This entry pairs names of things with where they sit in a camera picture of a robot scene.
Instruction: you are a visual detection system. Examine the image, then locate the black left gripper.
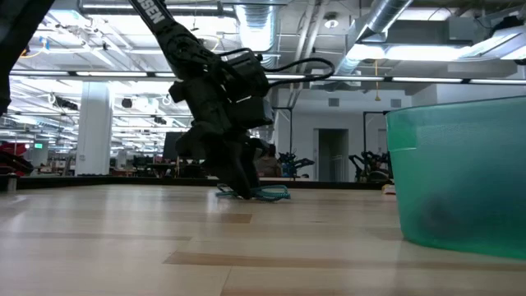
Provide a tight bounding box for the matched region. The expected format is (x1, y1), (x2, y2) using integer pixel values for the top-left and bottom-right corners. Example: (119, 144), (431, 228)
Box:
(168, 77), (266, 201)

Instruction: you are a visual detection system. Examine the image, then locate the teal braided USB-C cable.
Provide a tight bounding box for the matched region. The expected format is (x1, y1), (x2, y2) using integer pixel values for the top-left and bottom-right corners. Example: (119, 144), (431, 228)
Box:
(215, 183), (292, 202)

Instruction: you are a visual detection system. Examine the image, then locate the person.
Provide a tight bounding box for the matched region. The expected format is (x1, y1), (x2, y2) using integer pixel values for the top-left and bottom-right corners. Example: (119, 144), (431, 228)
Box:
(256, 143), (283, 178)

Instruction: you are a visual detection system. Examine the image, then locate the grey door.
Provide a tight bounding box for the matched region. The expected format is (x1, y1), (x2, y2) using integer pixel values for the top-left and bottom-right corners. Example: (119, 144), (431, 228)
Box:
(314, 128), (349, 182)

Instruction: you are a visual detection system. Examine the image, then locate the white building column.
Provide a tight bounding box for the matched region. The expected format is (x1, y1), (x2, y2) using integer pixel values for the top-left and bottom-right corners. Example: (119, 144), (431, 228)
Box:
(76, 81), (114, 177)

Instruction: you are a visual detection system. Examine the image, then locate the translucent teal plastic bin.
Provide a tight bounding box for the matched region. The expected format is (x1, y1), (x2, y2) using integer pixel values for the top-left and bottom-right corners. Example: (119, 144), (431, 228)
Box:
(385, 95), (526, 261)

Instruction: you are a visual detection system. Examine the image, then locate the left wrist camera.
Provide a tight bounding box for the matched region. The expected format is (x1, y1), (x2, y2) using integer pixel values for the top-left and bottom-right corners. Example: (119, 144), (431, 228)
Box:
(224, 51), (275, 128)

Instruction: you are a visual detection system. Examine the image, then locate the black metal table frame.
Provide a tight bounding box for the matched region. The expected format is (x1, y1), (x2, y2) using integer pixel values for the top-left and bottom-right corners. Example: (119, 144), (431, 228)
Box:
(0, 0), (390, 192)

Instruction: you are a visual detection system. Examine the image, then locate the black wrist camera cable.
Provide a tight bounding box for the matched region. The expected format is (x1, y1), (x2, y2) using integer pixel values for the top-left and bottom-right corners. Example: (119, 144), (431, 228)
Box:
(217, 47), (336, 90)

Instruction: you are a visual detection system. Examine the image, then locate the silver ventilation duct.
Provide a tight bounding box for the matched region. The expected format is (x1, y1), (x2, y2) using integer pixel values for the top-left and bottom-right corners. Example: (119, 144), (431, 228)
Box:
(233, 0), (281, 69)

